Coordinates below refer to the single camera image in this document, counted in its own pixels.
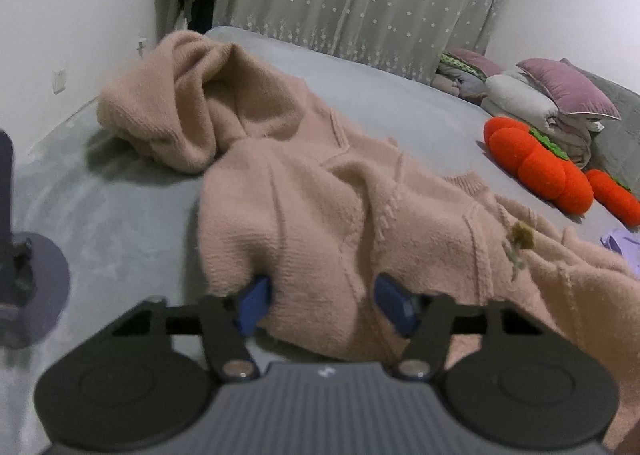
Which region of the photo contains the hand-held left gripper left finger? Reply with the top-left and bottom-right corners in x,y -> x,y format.
111,275 -> 273,383

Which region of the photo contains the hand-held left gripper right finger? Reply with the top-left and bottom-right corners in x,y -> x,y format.
374,272 -> 543,381

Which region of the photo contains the pink knitted sweater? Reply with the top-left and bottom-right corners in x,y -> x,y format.
96,30 -> 640,455

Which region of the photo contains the large orange pumpkin cushion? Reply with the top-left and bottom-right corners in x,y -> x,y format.
483,116 -> 595,215

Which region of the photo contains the dark stand with round base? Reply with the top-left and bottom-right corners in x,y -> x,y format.
0,131 -> 72,350

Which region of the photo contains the lavender cloth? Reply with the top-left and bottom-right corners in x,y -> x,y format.
600,228 -> 640,278

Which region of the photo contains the white folded duvet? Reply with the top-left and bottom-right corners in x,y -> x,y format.
484,70 -> 593,168

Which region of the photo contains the small orange pumpkin cushion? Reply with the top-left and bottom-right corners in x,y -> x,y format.
585,168 -> 640,227

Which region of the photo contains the pile of folded bedding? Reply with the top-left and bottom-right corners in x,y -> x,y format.
432,48 -> 503,103

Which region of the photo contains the purple pillow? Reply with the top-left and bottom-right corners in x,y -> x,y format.
516,58 -> 622,121

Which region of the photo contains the grey blanket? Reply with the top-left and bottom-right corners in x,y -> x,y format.
560,58 -> 640,196

